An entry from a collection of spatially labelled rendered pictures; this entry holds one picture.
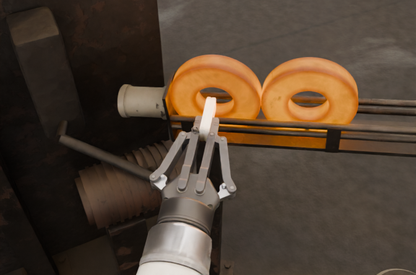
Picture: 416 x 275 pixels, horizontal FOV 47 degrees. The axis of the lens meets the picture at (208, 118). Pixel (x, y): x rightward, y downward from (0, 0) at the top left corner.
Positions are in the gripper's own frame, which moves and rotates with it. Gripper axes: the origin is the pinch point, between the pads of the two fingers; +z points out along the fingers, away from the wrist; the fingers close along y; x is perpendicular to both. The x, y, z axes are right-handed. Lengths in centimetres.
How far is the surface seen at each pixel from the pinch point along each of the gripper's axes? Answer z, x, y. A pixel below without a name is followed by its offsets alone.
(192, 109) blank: 4.4, -3.5, -3.5
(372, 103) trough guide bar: 8.8, -1.2, 26.5
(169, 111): 2.9, -3.0, -7.3
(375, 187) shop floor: 40, -75, 47
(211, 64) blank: 5.8, 6.6, -0.4
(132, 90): 6.0, -2.4, -14.7
